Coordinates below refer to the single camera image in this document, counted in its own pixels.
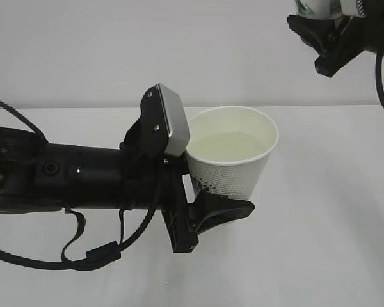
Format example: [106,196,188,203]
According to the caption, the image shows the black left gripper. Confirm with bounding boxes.
[118,143,255,253]

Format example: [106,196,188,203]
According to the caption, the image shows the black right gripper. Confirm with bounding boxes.
[287,12,384,77]

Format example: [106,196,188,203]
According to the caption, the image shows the clear water bottle red label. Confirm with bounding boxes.
[294,0,342,20]

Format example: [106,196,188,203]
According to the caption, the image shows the white paper cup green logo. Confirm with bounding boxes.
[185,106,280,200]

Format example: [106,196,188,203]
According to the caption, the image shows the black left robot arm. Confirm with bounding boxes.
[0,127,255,253]

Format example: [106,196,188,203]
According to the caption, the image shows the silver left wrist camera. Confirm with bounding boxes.
[121,83,190,159]

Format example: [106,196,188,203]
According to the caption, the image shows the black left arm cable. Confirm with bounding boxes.
[0,98,161,272]

